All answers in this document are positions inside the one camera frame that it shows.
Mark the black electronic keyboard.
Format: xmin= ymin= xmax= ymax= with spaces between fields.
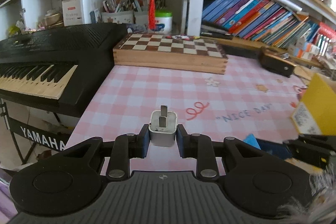
xmin=1 ymin=23 xmax=127 ymax=117

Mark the white green-lid jar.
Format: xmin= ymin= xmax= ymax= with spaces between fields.
xmin=154 ymin=9 xmax=173 ymax=35

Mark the dark wooden case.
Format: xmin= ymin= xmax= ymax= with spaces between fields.
xmin=258 ymin=47 xmax=297 ymax=77

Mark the wooden chess board box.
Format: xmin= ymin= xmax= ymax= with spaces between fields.
xmin=113 ymin=34 xmax=228 ymax=75

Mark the white plug charger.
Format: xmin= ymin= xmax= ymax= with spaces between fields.
xmin=149 ymin=105 xmax=178 ymax=147

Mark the blue paper plane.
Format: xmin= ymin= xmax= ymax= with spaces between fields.
xmin=243 ymin=134 xmax=261 ymax=149

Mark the red tassel ornament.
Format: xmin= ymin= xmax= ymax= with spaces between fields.
xmin=148 ymin=0 xmax=155 ymax=30

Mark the white pen holder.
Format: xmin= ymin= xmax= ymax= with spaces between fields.
xmin=101 ymin=11 xmax=134 ymax=24

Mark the yellow cardboard box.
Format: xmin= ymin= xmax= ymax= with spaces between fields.
xmin=291 ymin=73 xmax=336 ymax=136

